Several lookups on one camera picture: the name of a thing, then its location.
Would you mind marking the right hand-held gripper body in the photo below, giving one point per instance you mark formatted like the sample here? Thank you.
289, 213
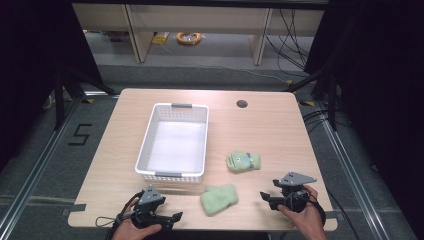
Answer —
295, 186

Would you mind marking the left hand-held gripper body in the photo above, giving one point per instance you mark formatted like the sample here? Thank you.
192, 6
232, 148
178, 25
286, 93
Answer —
150, 196

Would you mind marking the green mitten with face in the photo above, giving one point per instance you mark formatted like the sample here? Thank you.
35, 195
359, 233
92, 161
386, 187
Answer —
242, 162

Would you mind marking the white plastic basket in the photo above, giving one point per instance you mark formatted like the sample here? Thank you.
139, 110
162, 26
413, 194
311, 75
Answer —
175, 146

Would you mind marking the person's left hand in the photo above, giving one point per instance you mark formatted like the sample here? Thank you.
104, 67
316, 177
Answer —
131, 231

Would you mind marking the person's right hand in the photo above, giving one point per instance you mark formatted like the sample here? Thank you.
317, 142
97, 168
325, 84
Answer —
308, 221

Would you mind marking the grey tape strip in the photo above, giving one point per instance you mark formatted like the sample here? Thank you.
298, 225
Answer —
77, 207

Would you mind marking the yellow black floor tape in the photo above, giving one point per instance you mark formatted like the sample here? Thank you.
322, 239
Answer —
88, 100
306, 103

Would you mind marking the black metal stand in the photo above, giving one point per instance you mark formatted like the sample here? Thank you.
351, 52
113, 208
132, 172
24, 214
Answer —
328, 96
61, 96

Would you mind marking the black curtain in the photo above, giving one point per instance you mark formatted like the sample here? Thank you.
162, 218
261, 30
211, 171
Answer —
33, 66
383, 100

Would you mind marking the yellow packet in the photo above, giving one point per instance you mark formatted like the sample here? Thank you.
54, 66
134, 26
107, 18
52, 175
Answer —
160, 38

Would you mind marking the beige wooden shelf unit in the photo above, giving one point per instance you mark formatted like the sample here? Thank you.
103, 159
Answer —
200, 20

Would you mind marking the aluminium floor rail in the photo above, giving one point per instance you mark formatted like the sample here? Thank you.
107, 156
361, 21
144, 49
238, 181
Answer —
350, 166
36, 170

